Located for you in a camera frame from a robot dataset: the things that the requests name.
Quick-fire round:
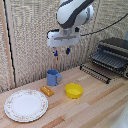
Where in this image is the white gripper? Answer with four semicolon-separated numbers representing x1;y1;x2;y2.
46;28;81;58

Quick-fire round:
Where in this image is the blue cup with handle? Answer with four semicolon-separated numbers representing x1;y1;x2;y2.
46;69;63;87

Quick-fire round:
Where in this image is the yellow plastic bowl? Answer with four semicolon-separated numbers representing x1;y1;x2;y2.
64;83;84;100

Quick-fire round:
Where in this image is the small orange block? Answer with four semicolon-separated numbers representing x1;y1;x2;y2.
40;85;55;97

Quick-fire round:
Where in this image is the white floral rimmed plate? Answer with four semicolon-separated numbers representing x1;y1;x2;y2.
3;89;50;123

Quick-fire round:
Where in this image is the black wire oven rack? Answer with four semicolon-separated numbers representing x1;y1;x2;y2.
79;63;112;85

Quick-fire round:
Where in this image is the black wire dish rack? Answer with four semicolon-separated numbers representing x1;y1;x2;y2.
90;37;128;80

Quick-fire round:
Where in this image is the black cable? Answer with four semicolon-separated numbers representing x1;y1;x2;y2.
80;13;128;37

